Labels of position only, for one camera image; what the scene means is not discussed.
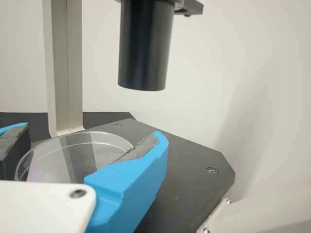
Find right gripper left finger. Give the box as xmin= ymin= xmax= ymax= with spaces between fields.
xmin=0 ymin=122 xmax=32 ymax=181

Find petri dish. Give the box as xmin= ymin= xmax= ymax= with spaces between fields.
xmin=15 ymin=130 xmax=134 ymax=183

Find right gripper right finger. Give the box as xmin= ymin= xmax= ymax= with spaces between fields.
xmin=84 ymin=131 xmax=169 ymax=233

